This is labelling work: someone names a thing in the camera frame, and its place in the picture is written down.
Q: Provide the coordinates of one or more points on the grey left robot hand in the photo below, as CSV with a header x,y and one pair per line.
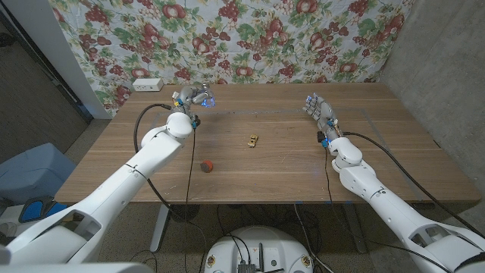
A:
x,y
185,96

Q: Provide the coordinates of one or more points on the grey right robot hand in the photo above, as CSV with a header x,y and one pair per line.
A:
x,y
324,113

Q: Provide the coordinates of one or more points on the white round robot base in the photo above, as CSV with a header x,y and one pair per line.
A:
x,y
231,250

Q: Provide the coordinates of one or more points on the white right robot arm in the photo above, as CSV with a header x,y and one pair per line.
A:
x,y
379,189

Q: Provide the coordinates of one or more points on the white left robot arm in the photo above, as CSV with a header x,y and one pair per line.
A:
x,y
129,178

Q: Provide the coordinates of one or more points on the yellow toy car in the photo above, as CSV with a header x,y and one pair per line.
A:
x,y
252,140

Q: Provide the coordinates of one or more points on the white power strip box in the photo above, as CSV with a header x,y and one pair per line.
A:
x,y
148,84

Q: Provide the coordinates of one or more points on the orange and grey ball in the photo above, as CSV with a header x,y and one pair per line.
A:
x,y
206,166

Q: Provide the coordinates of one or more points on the fruit print backdrop cloth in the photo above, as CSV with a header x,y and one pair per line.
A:
x,y
242,41

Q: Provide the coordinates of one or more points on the round black floor fan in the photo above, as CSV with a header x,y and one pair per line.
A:
x,y
189,212

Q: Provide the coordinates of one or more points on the grey table leg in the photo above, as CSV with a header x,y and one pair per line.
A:
x,y
356,231

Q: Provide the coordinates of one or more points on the white table leg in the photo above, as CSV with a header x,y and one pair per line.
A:
x,y
159,231

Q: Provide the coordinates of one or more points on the blue grey storage bin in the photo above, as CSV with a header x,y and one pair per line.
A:
x,y
34,170

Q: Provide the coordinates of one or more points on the black and blue foot pedal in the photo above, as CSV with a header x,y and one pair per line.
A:
x,y
32,210

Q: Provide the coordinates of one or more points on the white sneaker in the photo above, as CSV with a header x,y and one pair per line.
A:
x,y
5,231

